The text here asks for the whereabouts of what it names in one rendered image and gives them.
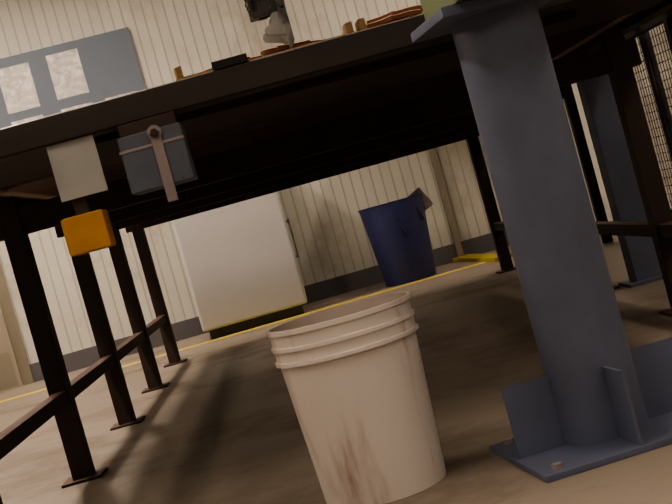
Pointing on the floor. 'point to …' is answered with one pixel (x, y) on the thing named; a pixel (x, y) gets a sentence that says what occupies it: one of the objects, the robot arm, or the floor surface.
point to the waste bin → (401, 238)
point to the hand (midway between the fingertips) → (292, 48)
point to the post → (618, 178)
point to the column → (554, 256)
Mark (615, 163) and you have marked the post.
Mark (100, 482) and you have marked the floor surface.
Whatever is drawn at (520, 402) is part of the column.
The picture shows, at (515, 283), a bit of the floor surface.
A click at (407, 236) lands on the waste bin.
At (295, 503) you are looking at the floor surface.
